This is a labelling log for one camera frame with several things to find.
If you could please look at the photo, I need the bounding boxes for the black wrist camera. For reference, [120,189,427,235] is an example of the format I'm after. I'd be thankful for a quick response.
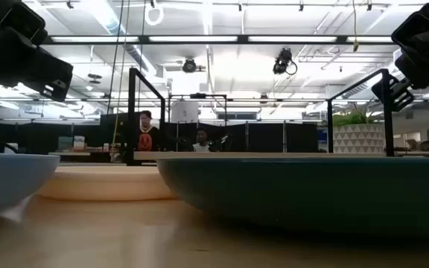
[0,1,48,46]
[391,10,429,51]

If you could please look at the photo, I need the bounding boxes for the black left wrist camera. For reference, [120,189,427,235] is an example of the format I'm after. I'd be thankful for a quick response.
[0,1,48,46]

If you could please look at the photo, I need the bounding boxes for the beige plate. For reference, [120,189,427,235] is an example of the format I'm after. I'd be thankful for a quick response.
[37,165,178,202]

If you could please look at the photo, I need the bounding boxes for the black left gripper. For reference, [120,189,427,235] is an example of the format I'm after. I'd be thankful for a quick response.
[0,25,74,102]

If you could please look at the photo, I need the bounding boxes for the standing person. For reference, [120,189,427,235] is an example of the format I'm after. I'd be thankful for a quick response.
[137,109,161,152]

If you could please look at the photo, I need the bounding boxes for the yellowish hanging rope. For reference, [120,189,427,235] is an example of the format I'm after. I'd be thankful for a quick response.
[112,0,131,150]

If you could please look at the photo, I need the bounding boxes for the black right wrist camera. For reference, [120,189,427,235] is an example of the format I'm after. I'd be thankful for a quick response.
[391,10,429,51]

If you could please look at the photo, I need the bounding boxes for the round black ceiling fixture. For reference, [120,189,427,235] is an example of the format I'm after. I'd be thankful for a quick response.
[182,57,198,74]

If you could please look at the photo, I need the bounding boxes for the succulent in white patterned pot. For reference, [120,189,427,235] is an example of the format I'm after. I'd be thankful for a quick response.
[331,103,386,154]

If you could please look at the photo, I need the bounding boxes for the yellow hanging cable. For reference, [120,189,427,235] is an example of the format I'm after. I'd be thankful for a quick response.
[351,0,360,52]

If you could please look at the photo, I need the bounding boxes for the black aluminium rig frame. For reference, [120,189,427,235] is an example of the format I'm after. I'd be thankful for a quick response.
[41,34,398,46]

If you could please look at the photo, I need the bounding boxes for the blue plate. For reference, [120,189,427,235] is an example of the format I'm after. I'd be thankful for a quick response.
[0,152,61,217]

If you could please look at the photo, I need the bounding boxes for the black overhead camera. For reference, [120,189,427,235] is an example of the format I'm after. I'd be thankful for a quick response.
[272,47,299,77]

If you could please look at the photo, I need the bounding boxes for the black hanging cable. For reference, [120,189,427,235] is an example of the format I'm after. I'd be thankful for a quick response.
[106,0,125,115]

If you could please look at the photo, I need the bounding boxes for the white cable ring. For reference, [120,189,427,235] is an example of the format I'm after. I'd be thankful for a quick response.
[144,2,165,27]

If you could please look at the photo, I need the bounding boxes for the black partition wall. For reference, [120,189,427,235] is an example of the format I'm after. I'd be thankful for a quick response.
[162,122,320,153]

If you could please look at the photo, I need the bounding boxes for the seated person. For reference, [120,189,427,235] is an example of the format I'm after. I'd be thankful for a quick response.
[193,128,212,153]

